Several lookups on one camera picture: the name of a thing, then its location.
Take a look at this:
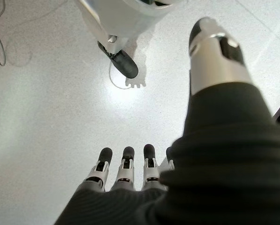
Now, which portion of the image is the black robot foot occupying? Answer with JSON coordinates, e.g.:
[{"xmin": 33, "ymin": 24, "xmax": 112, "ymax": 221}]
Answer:
[{"xmin": 97, "ymin": 41, "xmax": 139, "ymax": 79}]

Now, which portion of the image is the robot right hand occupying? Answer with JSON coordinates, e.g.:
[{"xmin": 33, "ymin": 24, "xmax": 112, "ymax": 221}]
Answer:
[{"xmin": 53, "ymin": 17, "xmax": 280, "ymax": 225}]

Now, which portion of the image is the white robot leg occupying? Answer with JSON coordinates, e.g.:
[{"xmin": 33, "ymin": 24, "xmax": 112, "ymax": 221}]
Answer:
[{"xmin": 75, "ymin": 0, "xmax": 185, "ymax": 55}]

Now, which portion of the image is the thin white cable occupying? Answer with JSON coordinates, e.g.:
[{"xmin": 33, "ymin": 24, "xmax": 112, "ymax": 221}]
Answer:
[{"xmin": 108, "ymin": 61, "xmax": 131, "ymax": 90}]

